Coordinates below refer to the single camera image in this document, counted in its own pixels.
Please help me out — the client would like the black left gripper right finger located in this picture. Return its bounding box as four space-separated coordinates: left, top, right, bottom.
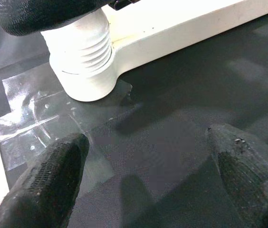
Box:
206 123 268 228

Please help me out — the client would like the black tablecloth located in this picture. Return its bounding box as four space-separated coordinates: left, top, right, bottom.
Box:
0 0 268 228

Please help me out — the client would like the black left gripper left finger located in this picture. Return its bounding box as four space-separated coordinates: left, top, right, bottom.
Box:
0 132 90 228

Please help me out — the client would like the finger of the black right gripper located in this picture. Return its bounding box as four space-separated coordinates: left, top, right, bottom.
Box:
0 0 115 37

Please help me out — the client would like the clear tape patch on cloth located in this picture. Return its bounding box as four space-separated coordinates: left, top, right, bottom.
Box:
0 63 134 171

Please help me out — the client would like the white plastic children table top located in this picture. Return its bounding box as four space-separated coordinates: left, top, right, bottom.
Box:
57 0 268 103

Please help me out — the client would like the white plastic table leg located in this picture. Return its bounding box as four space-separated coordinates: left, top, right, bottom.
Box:
40 8 115 75

